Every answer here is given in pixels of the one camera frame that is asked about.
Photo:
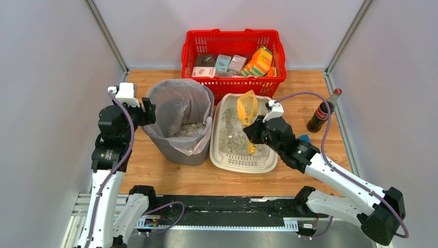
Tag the cat litter granules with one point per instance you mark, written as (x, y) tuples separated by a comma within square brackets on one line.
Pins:
[(232, 138)]

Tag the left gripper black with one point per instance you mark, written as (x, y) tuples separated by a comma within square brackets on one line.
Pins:
[(148, 111)]

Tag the blue and tan box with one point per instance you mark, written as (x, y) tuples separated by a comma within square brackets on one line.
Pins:
[(305, 137)]

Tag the beige litter box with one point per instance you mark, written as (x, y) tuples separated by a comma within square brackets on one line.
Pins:
[(231, 162)]

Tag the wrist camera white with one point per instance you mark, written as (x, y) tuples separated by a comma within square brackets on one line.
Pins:
[(125, 93), (275, 110)]

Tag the orange green sponge pack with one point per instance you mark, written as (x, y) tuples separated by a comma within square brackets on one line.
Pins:
[(259, 64)]

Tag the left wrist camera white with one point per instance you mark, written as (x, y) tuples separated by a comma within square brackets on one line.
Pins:
[(125, 93)]

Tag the teal small box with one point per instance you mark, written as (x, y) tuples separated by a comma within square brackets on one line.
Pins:
[(222, 62)]

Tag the yellow litter scoop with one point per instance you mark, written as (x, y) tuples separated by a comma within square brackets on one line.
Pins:
[(247, 108)]

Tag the brown round item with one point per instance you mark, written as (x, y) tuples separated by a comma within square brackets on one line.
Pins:
[(205, 60)]

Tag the cola glass bottle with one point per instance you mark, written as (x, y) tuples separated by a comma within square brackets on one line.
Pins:
[(321, 114)]

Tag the white pink sponge box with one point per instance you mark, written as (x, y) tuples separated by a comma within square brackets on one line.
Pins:
[(209, 72)]

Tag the red shopping basket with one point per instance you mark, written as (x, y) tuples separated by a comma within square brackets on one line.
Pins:
[(244, 43)]

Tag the translucent plastic bin liner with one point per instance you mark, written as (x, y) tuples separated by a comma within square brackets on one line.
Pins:
[(178, 109)]

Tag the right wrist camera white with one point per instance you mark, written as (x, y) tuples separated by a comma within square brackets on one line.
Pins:
[(275, 110)]

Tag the grey small box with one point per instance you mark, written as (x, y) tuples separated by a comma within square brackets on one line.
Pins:
[(237, 63)]

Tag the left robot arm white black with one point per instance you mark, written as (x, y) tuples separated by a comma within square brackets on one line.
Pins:
[(113, 148)]

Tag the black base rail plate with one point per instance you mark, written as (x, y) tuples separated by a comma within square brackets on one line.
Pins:
[(227, 211)]

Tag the litter clumps in bin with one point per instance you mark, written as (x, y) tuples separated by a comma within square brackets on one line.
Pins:
[(188, 130)]

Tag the grey mesh trash bin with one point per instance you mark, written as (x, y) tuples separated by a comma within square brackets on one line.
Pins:
[(178, 150)]

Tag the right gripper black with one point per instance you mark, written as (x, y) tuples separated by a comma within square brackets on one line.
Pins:
[(257, 130)]

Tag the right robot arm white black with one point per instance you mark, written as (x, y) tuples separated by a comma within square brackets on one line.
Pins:
[(376, 211)]

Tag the grey sponge label box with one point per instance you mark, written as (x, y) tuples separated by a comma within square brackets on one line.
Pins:
[(224, 74)]

